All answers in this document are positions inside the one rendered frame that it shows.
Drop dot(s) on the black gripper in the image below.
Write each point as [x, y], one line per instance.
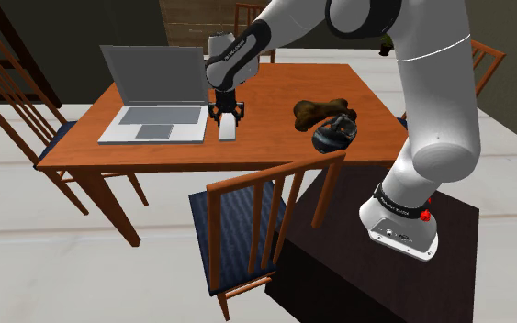
[225, 99]

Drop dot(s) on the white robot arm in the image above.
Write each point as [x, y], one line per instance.
[437, 112]

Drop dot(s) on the white remote control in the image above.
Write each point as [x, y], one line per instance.
[227, 129]

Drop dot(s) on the brown wooden table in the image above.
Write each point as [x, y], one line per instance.
[276, 89]

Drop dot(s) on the grey open laptop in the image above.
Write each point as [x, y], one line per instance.
[159, 80]

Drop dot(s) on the brown bone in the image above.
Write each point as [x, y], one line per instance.
[318, 112]

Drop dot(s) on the wooden chair with blue seat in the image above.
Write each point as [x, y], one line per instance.
[245, 5]
[235, 214]
[59, 134]
[491, 49]

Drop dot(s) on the dark round pot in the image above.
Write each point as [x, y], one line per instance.
[332, 138]

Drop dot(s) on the small potted plant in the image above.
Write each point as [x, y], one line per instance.
[386, 44]

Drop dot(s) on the dark wooden shelf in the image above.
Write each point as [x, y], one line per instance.
[25, 58]

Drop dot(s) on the dark robot stand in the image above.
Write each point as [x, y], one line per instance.
[374, 286]

